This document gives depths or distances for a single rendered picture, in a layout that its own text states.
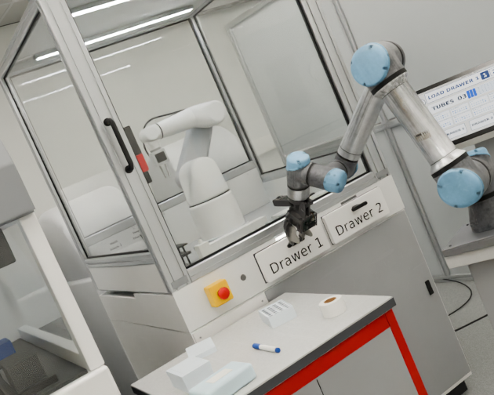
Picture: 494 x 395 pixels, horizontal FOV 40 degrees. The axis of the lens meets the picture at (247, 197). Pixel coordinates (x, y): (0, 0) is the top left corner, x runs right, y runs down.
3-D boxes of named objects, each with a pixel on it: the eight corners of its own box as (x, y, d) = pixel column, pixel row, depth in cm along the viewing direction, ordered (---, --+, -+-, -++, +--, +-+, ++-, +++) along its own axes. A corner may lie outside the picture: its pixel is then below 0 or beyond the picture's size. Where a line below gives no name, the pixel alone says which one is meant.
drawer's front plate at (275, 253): (331, 247, 247) (319, 219, 246) (269, 283, 234) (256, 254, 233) (328, 247, 249) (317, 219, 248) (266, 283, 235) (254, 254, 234)
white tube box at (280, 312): (297, 316, 204) (292, 305, 203) (273, 328, 202) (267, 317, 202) (285, 309, 216) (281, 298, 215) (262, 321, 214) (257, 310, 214)
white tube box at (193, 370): (216, 377, 181) (208, 360, 181) (190, 394, 178) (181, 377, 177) (198, 371, 193) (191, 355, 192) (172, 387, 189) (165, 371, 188)
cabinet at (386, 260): (481, 385, 276) (408, 206, 268) (287, 545, 228) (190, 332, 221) (344, 360, 360) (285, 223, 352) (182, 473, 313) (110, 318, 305)
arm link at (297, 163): (305, 165, 209) (281, 159, 213) (305, 193, 216) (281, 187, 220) (316, 153, 215) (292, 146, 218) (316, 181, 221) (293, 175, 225)
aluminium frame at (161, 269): (391, 174, 266) (287, -79, 257) (172, 293, 220) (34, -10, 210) (273, 199, 351) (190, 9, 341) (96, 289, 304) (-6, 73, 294)
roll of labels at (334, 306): (351, 307, 190) (346, 295, 190) (332, 319, 187) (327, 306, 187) (337, 306, 197) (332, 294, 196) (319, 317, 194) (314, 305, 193)
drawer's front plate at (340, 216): (390, 212, 262) (379, 186, 261) (335, 244, 249) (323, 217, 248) (387, 212, 264) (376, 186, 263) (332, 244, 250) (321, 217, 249)
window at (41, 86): (154, 249, 223) (44, 5, 215) (153, 250, 223) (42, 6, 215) (88, 257, 300) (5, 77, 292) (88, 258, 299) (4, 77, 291)
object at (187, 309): (405, 208, 268) (391, 174, 267) (190, 333, 221) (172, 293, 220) (284, 225, 352) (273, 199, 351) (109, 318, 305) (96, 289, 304)
